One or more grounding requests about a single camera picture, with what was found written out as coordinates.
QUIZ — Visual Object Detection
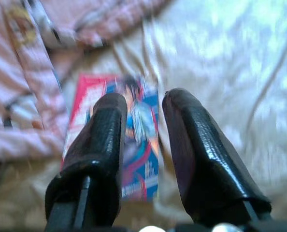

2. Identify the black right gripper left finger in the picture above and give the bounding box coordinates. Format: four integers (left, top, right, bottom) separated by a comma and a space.
44, 93, 129, 232

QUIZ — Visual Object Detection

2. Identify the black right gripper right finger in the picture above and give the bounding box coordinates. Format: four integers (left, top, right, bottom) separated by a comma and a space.
161, 87, 272, 229

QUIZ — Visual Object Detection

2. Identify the colourful comic book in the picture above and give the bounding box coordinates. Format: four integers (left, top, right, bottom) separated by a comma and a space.
60, 73, 164, 203

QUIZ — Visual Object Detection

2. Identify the pink cartoon print blanket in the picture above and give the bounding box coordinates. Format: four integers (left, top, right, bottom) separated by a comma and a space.
0, 0, 173, 162

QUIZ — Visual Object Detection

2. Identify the beige floral bedsheet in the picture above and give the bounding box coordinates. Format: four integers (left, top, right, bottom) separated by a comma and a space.
0, 0, 287, 232

